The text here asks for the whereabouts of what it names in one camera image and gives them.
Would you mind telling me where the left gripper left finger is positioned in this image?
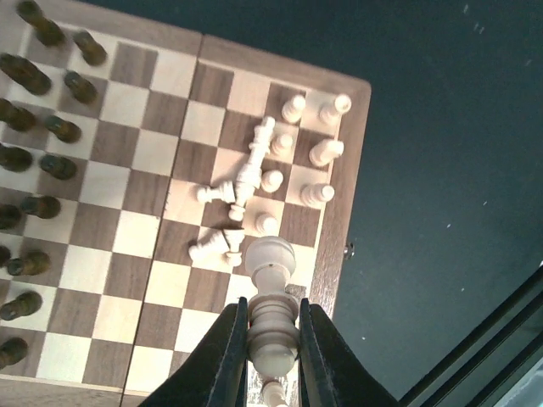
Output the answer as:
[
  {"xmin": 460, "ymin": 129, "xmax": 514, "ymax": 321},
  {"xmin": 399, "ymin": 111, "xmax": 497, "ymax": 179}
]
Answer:
[{"xmin": 141, "ymin": 297, "xmax": 248, "ymax": 407}]

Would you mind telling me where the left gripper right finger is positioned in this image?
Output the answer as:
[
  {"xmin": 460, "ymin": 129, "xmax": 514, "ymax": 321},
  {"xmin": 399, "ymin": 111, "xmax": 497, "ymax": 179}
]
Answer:
[{"xmin": 299, "ymin": 298, "xmax": 399, "ymax": 407}]

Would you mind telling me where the white chess rook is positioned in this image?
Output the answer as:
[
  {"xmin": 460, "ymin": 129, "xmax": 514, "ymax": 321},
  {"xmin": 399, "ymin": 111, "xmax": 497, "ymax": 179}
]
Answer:
[{"xmin": 245, "ymin": 236, "xmax": 299, "ymax": 377}]

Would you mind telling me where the white pawn near board edge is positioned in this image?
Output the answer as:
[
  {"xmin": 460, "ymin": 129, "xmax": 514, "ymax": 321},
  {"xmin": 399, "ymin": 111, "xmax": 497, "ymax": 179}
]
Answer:
[{"xmin": 309, "ymin": 138, "xmax": 344, "ymax": 167}]

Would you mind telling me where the wooden chess board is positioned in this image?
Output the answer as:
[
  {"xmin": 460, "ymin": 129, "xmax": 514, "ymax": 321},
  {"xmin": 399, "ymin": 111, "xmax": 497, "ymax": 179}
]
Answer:
[{"xmin": 1, "ymin": 1, "xmax": 371, "ymax": 406}]

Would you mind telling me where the white pawn on board corner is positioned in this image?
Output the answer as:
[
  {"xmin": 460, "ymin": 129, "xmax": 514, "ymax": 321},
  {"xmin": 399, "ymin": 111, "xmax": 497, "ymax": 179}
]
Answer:
[{"xmin": 319, "ymin": 93, "xmax": 352, "ymax": 124}]

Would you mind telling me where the dark chess pawn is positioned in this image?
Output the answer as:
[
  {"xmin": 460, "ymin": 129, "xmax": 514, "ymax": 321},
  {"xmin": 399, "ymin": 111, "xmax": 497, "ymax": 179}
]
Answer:
[{"xmin": 73, "ymin": 31, "xmax": 107, "ymax": 66}]

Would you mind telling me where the dark chess piece back corner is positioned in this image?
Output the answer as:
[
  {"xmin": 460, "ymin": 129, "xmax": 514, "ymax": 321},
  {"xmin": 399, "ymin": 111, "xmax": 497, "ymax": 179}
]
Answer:
[{"xmin": 16, "ymin": 1, "xmax": 65, "ymax": 47}]

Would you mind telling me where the white lying pawn upper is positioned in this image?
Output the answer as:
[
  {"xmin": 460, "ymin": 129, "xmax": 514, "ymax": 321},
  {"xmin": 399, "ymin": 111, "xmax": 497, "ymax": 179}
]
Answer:
[{"xmin": 188, "ymin": 231, "xmax": 229, "ymax": 261}]

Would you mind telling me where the white lying pawn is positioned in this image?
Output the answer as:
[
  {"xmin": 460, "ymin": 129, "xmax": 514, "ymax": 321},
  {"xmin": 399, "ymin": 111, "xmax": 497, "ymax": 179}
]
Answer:
[
  {"xmin": 223, "ymin": 229, "xmax": 245, "ymax": 267},
  {"xmin": 188, "ymin": 231, "xmax": 229, "ymax": 261}
]

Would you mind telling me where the white lying pawn lower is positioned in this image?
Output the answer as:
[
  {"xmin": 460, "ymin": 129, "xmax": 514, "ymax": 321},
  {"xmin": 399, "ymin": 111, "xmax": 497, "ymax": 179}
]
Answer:
[{"xmin": 223, "ymin": 229, "xmax": 245, "ymax": 267}]

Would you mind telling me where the white standing pawn near rook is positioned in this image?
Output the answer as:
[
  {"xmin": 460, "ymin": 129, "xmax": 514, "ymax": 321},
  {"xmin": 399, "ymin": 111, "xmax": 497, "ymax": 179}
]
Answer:
[{"xmin": 255, "ymin": 213, "xmax": 279, "ymax": 236}]

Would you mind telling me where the black mounting rail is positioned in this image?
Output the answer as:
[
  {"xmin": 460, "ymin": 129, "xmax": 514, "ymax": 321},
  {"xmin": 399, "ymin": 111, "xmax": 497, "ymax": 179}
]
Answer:
[{"xmin": 400, "ymin": 268, "xmax": 542, "ymax": 406}]

